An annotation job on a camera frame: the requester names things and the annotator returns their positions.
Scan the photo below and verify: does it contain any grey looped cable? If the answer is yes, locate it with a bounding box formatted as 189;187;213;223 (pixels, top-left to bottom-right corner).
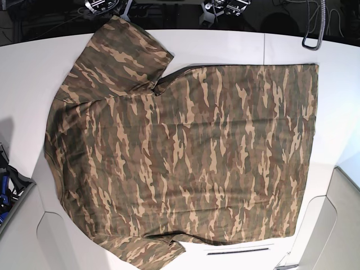
301;0;325;51

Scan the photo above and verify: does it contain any camouflage T-shirt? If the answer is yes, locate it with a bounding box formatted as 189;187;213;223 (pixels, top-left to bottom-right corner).
44;16;319;269

